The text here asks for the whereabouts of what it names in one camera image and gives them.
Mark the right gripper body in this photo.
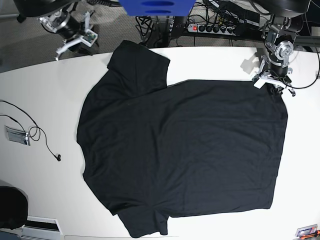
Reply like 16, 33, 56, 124
38, 11, 80, 40

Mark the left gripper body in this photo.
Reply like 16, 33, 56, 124
259, 53, 292, 83

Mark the black T-shirt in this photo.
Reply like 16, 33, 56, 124
76, 40, 288, 238

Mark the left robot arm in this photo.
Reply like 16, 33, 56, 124
88, 0, 310, 80

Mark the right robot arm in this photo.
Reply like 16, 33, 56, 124
14, 0, 91, 60

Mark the blue plastic bin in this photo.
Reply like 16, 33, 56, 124
119, 0, 196, 17

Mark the white power strip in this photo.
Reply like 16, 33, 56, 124
187, 24, 234, 36

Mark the silver table socket plate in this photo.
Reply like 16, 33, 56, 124
5, 126, 31, 146

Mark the small box with tools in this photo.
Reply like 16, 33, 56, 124
295, 224, 320, 239

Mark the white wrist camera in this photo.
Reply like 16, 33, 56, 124
82, 30, 98, 47

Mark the black earphone cable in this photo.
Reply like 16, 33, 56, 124
0, 99, 62, 163

